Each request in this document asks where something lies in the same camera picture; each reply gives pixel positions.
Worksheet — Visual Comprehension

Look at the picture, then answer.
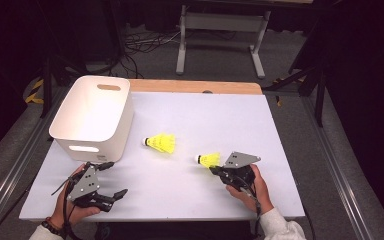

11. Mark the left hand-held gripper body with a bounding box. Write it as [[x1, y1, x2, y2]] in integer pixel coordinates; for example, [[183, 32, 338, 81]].
[[66, 162, 114, 213]]

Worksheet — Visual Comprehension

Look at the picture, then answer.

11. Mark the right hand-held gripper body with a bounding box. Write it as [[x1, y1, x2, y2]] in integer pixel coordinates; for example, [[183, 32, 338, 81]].
[[219, 151, 262, 192]]

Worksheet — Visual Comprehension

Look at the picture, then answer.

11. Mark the white plastic storage bin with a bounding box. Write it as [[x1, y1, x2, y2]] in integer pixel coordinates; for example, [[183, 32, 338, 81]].
[[48, 75, 135, 164]]

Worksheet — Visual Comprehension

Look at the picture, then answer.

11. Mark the person's left hand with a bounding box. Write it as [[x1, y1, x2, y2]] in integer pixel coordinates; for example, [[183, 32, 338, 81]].
[[51, 163, 102, 228]]

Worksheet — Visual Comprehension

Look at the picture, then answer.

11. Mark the person's right hand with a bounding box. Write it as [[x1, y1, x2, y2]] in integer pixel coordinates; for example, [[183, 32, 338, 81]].
[[225, 163, 275, 215]]

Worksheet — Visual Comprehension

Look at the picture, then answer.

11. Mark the white table sheet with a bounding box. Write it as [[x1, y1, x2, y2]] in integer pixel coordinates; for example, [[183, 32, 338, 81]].
[[19, 91, 306, 223]]

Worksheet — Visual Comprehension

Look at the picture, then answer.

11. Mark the wooden table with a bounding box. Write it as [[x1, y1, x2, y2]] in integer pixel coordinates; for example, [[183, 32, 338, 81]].
[[128, 78, 264, 96]]

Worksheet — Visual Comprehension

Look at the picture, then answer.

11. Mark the black metal stand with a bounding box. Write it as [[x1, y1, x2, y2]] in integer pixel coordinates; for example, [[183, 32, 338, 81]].
[[263, 64, 328, 128], [39, 56, 91, 119]]

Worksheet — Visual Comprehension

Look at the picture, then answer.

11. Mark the yellow black hazard tape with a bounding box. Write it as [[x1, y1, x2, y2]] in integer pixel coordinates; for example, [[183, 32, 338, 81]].
[[24, 78, 45, 105]]

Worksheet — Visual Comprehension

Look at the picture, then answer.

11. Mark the left hand-held gripper cable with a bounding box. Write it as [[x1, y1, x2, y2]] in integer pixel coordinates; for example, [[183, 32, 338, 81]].
[[50, 173, 81, 240]]

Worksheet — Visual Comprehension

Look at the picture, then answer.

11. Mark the hand-held gripper cable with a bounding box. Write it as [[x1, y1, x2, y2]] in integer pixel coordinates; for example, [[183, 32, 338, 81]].
[[238, 184, 264, 238], [50, 173, 81, 240]]

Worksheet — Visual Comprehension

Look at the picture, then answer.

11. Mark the right hand-held gripper cable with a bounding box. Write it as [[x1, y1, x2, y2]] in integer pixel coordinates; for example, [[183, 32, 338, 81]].
[[238, 184, 264, 238]]

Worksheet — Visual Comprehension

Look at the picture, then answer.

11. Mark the dark beaded bracelet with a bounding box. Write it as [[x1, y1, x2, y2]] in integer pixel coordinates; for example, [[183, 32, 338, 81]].
[[40, 216, 64, 236]]

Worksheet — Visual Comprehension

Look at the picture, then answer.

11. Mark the aluminium floor rail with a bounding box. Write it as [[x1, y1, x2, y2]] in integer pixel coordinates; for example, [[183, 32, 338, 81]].
[[300, 95, 378, 240], [0, 87, 68, 234]]

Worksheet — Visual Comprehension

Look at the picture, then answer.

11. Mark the tangle of black floor cables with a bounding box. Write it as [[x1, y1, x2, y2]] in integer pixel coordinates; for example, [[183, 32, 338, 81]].
[[113, 29, 182, 80]]

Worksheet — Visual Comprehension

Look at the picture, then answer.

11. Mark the grey metal desk frame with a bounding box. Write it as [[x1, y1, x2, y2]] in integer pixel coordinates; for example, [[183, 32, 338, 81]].
[[175, 4, 272, 80]]

